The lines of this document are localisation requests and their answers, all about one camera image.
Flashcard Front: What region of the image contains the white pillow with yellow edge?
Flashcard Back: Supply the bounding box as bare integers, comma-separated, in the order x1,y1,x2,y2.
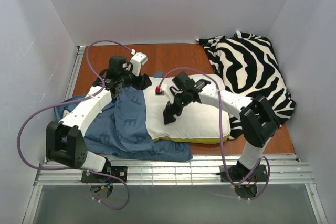
143,77,220,144

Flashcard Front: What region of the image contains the blue letter print pillowcase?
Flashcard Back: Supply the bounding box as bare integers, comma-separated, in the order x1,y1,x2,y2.
54,71,193,162

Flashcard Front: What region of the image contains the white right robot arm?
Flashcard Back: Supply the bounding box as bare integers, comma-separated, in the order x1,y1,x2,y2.
155,72,280,185

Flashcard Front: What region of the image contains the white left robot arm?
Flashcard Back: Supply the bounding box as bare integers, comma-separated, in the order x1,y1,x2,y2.
46,52,152,172

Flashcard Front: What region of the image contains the zebra print blanket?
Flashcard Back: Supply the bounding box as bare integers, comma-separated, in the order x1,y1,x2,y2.
197,31,296,126

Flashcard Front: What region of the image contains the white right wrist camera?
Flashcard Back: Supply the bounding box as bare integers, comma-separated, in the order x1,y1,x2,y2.
155,86,165,95

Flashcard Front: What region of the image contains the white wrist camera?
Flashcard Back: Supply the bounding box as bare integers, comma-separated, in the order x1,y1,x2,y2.
130,52,148,76
155,86,165,95

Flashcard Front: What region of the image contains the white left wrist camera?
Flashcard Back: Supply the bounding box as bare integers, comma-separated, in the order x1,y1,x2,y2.
130,52,148,76

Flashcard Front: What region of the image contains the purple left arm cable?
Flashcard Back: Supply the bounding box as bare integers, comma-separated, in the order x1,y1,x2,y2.
17,40,137,210

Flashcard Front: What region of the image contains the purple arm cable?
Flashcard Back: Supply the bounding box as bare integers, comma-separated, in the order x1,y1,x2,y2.
17,40,137,210
159,68,270,201

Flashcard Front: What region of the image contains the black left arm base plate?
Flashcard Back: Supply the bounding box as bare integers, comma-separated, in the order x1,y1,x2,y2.
81,166,128,184

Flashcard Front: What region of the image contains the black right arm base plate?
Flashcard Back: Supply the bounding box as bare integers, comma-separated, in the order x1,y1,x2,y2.
216,165,268,183

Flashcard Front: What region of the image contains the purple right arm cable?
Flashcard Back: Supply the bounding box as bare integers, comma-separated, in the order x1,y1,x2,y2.
159,68,270,201

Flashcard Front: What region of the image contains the aluminium mounting rail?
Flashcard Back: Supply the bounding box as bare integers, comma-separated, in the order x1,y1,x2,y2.
35,154,315,186

